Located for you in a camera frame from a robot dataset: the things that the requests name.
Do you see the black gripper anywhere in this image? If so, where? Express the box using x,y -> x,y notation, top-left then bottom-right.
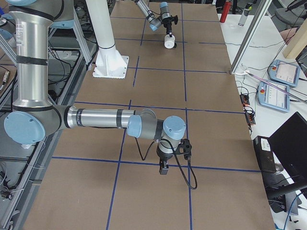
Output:
164,20 -> 173,38
156,147 -> 173,175

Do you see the white smiley mug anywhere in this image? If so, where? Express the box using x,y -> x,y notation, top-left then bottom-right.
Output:
164,34 -> 177,49

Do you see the red water bottle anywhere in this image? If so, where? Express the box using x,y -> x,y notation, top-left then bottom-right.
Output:
220,0 -> 232,23

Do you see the clear grey water bottle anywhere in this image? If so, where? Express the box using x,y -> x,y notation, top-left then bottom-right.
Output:
238,2 -> 252,26

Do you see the black desktop box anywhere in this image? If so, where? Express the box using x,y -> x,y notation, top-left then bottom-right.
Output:
253,136 -> 276,173

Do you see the orange black usb hub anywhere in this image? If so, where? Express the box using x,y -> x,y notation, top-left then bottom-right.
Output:
240,94 -> 250,106

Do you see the near teach pendant tablet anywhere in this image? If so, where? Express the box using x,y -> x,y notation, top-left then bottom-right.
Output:
257,81 -> 290,113

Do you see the teach pendant tablet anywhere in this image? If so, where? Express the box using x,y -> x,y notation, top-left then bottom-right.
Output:
257,81 -> 290,113
269,59 -> 300,87

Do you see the far teach pendant tablet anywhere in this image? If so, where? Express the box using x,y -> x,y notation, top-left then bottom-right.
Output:
269,59 -> 300,87

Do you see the silver reacher grabber stick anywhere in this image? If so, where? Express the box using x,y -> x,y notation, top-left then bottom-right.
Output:
243,70 -> 307,104

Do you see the black monitor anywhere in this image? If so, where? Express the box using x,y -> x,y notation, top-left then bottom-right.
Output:
260,111 -> 307,199

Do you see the wooden beam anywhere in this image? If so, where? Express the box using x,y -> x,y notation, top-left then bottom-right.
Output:
283,19 -> 307,59

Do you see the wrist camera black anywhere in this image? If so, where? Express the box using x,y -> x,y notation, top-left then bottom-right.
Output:
175,138 -> 192,160
171,15 -> 178,24

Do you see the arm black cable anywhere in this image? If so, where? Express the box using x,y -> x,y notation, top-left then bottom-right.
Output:
135,138 -> 199,191

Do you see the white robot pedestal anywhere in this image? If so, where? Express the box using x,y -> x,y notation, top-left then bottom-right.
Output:
86,0 -> 129,79

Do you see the aluminium frame post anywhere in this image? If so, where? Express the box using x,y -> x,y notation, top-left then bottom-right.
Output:
230,0 -> 272,74

